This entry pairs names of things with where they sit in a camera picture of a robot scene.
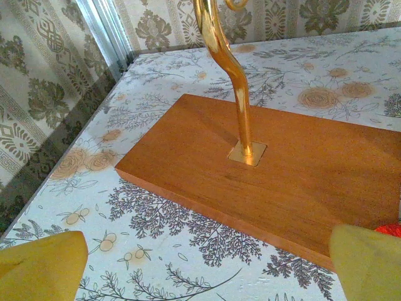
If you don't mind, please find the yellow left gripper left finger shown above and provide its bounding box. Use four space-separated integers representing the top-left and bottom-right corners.
0 230 90 301

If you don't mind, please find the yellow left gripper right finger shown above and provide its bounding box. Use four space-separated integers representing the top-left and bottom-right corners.
330 223 401 301

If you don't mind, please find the red gold packet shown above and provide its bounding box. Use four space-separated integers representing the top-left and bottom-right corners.
374 223 401 238

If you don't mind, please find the gold wire stand wooden base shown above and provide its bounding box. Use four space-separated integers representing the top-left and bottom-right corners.
115 0 401 272

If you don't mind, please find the aluminium frame post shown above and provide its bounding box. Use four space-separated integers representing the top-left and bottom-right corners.
73 0 135 83

